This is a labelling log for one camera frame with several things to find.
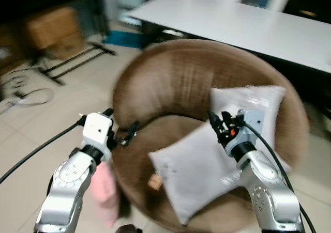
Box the large grey pillow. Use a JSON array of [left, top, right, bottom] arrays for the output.
[[148, 121, 291, 226]]

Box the brown cardboard box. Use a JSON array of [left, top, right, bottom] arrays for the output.
[[25, 6, 87, 61]]

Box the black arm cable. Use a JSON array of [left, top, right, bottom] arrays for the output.
[[241, 121, 317, 233], [0, 116, 86, 185]]

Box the blue mat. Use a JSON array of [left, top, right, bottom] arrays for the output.
[[102, 30, 146, 50]]

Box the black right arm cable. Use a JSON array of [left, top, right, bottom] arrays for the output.
[[241, 121, 317, 233]]

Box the dark robot foot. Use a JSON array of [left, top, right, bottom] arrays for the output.
[[114, 224, 144, 233]]

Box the pink pillow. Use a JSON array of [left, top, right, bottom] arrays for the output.
[[87, 160, 121, 229]]

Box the white table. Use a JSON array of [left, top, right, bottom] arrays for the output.
[[126, 0, 331, 74]]

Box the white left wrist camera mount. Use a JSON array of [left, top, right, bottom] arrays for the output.
[[82, 112, 114, 151]]

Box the black metal rack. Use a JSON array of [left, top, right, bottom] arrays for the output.
[[32, 41, 118, 87]]

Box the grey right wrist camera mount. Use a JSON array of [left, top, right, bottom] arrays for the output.
[[235, 109, 265, 147]]

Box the round brown sofa chair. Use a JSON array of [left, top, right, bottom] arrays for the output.
[[111, 39, 312, 233]]

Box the grey floor cable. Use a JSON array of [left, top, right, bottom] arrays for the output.
[[0, 72, 56, 116]]

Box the small grey pillow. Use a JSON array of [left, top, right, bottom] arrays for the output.
[[209, 85, 287, 142]]

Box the brown pillow tag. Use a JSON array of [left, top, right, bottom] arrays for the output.
[[148, 173, 162, 189]]

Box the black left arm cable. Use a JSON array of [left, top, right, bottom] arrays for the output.
[[0, 116, 86, 185]]

